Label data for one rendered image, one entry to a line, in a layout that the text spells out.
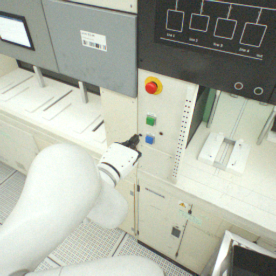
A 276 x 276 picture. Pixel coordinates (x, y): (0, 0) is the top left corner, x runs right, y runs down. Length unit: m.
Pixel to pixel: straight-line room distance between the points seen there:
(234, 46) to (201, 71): 0.11
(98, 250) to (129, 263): 1.67
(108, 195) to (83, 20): 0.56
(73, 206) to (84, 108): 1.32
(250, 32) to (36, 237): 0.59
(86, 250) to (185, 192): 1.04
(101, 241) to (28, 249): 1.67
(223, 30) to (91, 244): 1.65
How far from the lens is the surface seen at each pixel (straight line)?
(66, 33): 0.93
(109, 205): 0.56
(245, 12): 0.65
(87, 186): 0.29
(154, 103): 0.85
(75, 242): 1.97
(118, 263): 0.25
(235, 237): 1.18
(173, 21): 0.70
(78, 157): 0.30
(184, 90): 0.77
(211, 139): 1.31
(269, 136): 1.45
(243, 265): 1.10
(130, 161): 0.73
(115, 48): 0.82
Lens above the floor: 1.78
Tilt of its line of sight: 44 degrees down
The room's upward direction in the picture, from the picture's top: straight up
